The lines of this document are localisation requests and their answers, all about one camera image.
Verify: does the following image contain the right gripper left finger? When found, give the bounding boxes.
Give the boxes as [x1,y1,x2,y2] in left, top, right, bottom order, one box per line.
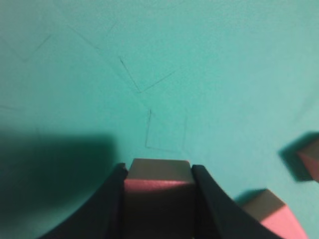
[41,163,128,239]

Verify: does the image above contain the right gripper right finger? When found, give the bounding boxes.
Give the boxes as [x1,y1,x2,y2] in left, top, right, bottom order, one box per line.
[191,165,279,239]

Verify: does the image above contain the left-column cube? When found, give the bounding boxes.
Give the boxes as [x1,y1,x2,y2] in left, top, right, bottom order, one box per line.
[298,140,319,182]
[242,189,308,239]

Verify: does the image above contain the green cloth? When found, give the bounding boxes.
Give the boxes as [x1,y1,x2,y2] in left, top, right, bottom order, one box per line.
[0,0,319,239]

